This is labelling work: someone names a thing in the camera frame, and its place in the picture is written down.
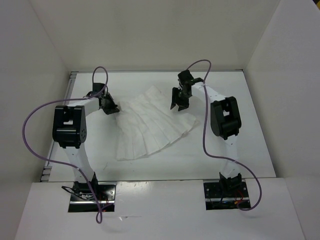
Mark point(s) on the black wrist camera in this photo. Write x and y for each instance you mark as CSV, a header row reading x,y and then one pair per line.
x,y
184,76
99,90

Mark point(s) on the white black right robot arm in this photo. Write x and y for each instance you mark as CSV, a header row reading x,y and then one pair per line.
x,y
225,122

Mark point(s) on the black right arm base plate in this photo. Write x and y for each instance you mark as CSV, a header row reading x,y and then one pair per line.
x,y
215,199

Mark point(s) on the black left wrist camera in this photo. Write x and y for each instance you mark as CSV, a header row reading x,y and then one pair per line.
x,y
99,90

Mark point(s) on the white pleated skirt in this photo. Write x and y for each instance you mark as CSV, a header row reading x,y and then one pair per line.
x,y
147,125

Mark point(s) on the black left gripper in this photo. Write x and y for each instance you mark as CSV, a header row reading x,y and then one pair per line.
x,y
113,108

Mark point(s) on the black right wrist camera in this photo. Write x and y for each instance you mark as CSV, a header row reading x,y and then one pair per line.
x,y
184,76

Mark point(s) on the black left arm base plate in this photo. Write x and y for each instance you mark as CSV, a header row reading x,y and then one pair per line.
x,y
82,200

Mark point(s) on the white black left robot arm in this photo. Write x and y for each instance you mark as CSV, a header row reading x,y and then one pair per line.
x,y
70,132

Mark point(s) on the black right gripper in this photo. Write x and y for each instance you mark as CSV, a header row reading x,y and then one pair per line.
x,y
182,104

